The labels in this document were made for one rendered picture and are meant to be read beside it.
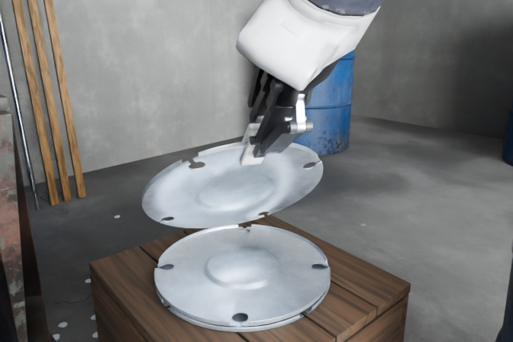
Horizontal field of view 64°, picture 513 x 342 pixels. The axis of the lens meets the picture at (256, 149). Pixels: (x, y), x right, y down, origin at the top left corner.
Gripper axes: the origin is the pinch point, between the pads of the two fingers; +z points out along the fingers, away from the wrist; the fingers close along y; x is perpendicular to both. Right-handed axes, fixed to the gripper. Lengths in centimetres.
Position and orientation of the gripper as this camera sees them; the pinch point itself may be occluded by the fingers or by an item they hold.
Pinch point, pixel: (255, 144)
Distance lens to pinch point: 54.5
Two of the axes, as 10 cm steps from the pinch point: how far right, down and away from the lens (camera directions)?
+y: -2.1, -8.6, 4.6
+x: -9.5, 0.6, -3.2
